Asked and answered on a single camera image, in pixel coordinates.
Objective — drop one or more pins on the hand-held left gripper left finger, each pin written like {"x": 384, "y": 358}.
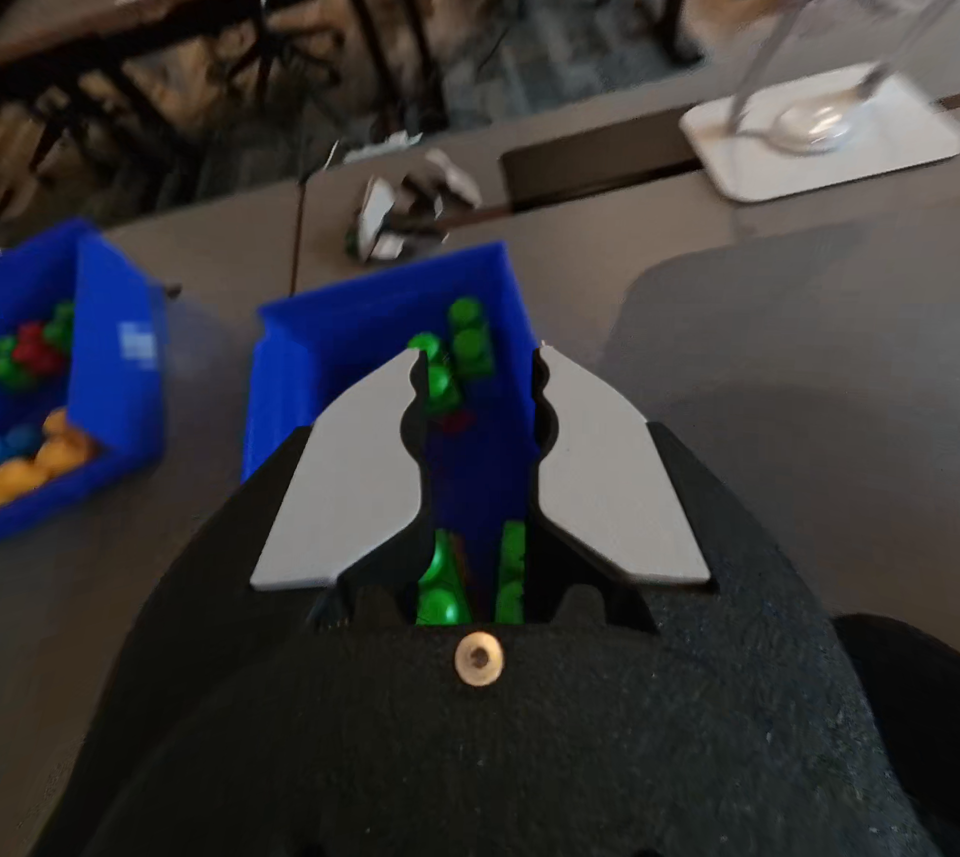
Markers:
{"x": 338, "y": 497}

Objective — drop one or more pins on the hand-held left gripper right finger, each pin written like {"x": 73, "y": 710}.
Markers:
{"x": 615, "y": 490}

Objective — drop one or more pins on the blue plastic object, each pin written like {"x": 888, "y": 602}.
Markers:
{"x": 285, "y": 377}

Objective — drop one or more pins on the red mega block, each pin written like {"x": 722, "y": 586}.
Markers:
{"x": 455, "y": 422}

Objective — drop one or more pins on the assorted mega blocks row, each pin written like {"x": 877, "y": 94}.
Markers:
{"x": 38, "y": 407}

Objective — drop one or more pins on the blue plastic bin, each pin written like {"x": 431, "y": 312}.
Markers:
{"x": 120, "y": 392}

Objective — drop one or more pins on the wooden table frame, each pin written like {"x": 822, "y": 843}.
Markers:
{"x": 165, "y": 2}

